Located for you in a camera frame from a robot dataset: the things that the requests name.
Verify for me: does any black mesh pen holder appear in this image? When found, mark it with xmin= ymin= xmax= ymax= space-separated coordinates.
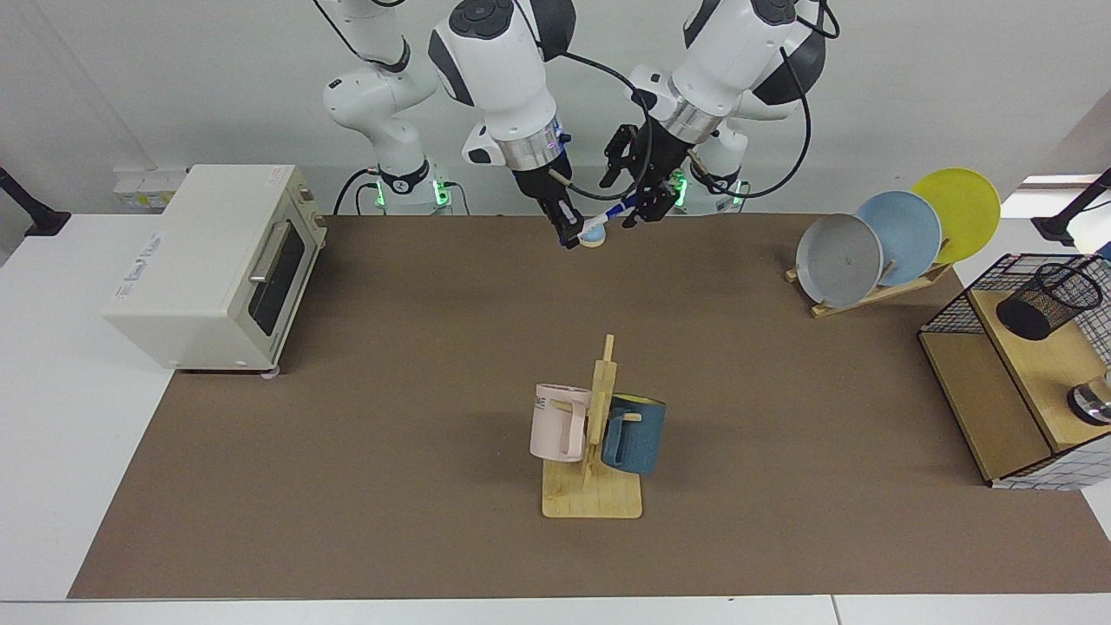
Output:
xmin=996 ymin=263 xmax=1104 ymax=341

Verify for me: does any pale toaster oven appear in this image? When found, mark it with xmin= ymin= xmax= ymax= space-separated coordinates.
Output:
xmin=102 ymin=164 xmax=329 ymax=377

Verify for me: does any brown table cloth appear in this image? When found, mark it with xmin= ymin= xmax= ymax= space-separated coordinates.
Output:
xmin=68 ymin=214 xmax=1111 ymax=600

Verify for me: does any blue and white marker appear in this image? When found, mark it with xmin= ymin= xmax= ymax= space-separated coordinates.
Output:
xmin=580 ymin=196 xmax=641 ymax=230

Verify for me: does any shiny metal cup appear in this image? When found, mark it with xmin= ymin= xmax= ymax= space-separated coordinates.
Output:
xmin=1067 ymin=369 xmax=1111 ymax=426

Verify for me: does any yellow plate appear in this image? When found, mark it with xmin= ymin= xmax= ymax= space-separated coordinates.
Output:
xmin=910 ymin=168 xmax=1002 ymax=265

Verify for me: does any grey plate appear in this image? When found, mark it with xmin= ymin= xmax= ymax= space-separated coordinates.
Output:
xmin=795 ymin=214 xmax=884 ymax=310

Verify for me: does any pink mug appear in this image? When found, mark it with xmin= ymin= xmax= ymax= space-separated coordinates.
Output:
xmin=529 ymin=383 xmax=594 ymax=464

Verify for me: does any wooden cup stand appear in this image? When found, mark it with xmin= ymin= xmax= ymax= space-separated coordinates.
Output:
xmin=542 ymin=334 xmax=644 ymax=520

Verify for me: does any dark teal mug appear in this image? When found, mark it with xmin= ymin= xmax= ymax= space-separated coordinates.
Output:
xmin=601 ymin=394 xmax=667 ymax=476

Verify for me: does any light blue plate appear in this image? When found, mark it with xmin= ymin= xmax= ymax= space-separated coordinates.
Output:
xmin=855 ymin=190 xmax=943 ymax=287

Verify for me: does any black clamp stand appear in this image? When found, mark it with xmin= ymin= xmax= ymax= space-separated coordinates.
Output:
xmin=1031 ymin=168 xmax=1111 ymax=247
xmin=0 ymin=167 xmax=72 ymax=238

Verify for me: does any wooden plate rack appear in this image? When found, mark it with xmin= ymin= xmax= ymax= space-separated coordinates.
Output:
xmin=785 ymin=263 xmax=954 ymax=319

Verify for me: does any wire basket with wooden floor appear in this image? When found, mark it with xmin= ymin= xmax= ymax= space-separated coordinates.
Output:
xmin=917 ymin=253 xmax=1111 ymax=491

